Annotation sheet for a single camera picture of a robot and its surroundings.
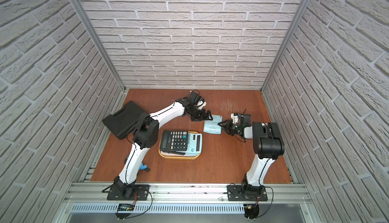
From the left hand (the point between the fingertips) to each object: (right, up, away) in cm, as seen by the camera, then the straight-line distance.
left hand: (204, 113), depth 97 cm
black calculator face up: (-17, -14, -18) cm, 28 cm away
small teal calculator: (-6, -16, -16) cm, 23 cm away
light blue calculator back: (+5, -8, -2) cm, 10 cm away
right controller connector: (+22, -44, -27) cm, 56 cm away
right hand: (+11, -7, 0) cm, 13 cm away
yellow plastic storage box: (-17, -23, -14) cm, 32 cm away
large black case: (-51, -5, -3) cm, 52 cm away
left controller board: (-40, -44, -25) cm, 65 cm away
